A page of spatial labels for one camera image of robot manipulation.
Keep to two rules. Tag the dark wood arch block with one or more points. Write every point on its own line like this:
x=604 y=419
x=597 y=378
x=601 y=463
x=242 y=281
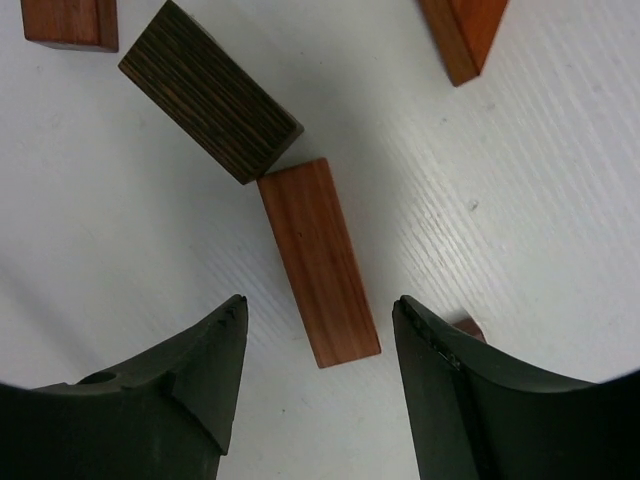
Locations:
x=179 y=66

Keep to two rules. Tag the small light wood cube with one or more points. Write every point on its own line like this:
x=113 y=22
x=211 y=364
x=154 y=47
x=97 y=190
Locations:
x=471 y=328

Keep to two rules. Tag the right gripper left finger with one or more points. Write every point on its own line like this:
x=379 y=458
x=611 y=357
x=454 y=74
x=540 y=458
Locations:
x=166 y=413

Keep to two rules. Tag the red-brown rectangular block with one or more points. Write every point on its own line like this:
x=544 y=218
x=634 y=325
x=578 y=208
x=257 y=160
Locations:
x=304 y=211
x=87 y=25

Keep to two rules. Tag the orange triangular block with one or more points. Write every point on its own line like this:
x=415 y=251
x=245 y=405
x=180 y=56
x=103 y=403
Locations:
x=464 y=32

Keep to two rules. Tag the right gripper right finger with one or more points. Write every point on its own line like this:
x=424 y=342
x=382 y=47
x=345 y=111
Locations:
x=476 y=412

